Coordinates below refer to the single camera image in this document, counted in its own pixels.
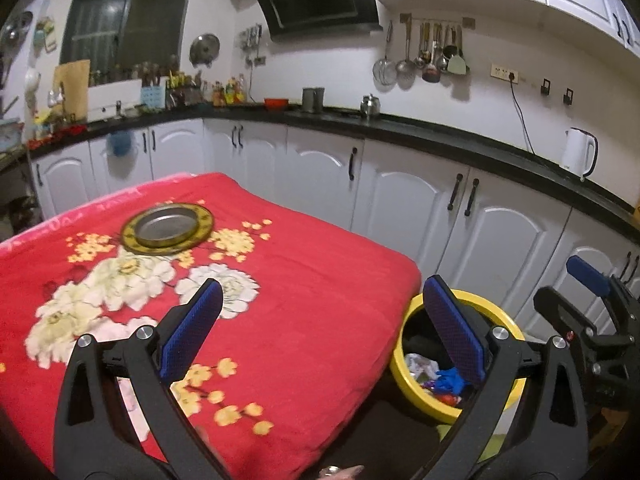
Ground wall power socket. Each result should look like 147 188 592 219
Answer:
489 64 518 84

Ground white base cabinets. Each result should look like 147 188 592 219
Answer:
29 118 639 338

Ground blue glove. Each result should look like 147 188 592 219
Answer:
431 367 469 396

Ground wooden cutting board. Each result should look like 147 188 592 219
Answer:
52 60 90 120

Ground steel kettle pot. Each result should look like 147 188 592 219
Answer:
360 94 381 120

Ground dark kitchen window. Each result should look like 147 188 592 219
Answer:
60 0 188 84

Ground white electric kettle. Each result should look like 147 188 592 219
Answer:
560 127 599 181

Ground yellow rimmed trash bin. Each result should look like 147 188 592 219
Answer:
390 289 525 425

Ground blue hanging cloth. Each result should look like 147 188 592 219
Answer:
106 130 134 157

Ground hanging utensil rack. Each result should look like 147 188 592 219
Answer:
372 13 476 87

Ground gold rimmed metal plate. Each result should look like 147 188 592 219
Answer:
120 203 215 256

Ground red bowl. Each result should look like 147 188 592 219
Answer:
264 98 290 112

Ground red floral table blanket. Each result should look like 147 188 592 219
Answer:
1 174 421 479

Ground hanging pot lid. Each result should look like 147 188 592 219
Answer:
189 32 220 67

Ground grey twin canisters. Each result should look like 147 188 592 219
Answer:
302 87 324 114

